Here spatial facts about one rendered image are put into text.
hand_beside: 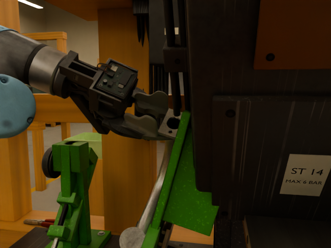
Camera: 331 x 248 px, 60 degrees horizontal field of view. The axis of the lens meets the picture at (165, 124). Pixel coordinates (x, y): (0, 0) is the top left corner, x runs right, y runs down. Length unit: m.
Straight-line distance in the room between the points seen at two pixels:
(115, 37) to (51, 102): 0.32
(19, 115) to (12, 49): 0.17
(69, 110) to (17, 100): 0.59
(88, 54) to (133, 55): 11.02
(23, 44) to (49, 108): 0.48
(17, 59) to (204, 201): 0.36
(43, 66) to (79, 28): 11.58
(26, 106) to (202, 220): 0.27
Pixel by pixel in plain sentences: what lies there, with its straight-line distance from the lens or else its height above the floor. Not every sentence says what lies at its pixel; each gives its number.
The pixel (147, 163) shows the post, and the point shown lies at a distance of 0.79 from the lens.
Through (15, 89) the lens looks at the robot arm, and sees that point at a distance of 0.37.
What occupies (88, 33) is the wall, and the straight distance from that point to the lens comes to 11.86.
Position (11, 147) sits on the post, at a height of 1.12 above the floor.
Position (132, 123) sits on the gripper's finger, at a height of 1.24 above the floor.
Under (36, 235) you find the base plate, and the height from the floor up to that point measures 0.90.
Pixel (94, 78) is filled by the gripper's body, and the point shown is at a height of 1.32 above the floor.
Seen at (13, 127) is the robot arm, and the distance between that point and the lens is 0.37.
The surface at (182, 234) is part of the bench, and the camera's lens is 0.88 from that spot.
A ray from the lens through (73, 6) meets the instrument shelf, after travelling 0.81.
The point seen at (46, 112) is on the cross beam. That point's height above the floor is 1.21.
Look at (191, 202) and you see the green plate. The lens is 0.41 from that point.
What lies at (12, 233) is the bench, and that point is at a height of 0.88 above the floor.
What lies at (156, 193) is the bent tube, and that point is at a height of 1.10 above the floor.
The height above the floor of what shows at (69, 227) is 0.99.
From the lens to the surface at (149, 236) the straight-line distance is 0.42.
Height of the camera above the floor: 1.31
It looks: 8 degrees down
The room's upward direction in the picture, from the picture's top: straight up
